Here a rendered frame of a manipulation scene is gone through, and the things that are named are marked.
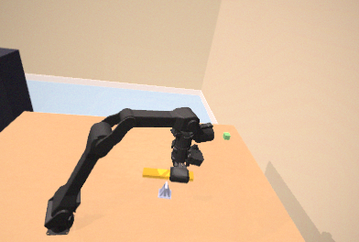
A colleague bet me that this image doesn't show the yellow bar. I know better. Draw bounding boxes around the yellow bar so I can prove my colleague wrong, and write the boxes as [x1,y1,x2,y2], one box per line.
[142,168,194,182]

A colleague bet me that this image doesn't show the small green block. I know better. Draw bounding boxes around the small green block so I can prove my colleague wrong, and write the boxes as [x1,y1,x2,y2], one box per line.
[223,132,231,140]

